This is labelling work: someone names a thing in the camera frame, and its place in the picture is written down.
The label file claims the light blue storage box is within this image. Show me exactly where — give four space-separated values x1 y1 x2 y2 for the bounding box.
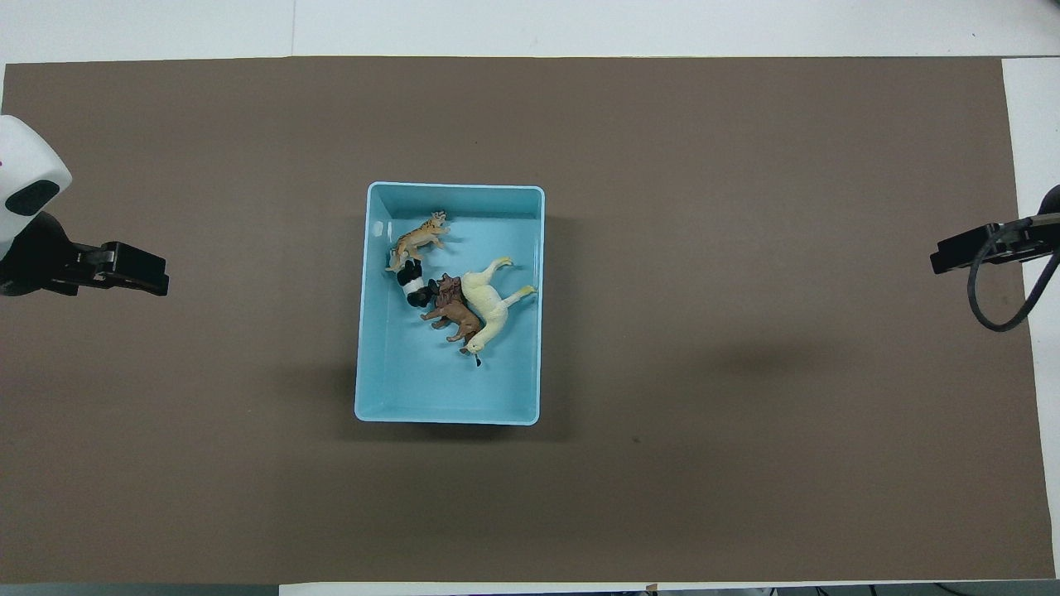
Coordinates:
354 181 546 426

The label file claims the cream llama toy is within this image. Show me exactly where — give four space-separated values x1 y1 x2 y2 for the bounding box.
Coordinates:
458 256 539 357

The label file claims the orange striped tiger toy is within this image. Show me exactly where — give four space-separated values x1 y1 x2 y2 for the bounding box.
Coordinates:
385 210 452 273

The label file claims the black white panda toy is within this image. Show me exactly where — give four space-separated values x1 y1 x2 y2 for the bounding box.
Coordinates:
396 258 441 309

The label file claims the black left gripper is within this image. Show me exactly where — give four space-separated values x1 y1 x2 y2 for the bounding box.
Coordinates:
0 211 171 298

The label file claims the brown table mat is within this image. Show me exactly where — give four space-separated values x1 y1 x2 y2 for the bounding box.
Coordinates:
0 55 1057 585

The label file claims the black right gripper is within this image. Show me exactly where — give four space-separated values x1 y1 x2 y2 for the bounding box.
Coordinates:
929 184 1060 276

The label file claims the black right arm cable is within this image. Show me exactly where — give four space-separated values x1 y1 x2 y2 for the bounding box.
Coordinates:
966 213 1060 334

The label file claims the brown lion toy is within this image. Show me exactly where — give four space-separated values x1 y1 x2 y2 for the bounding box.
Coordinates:
420 273 486 368

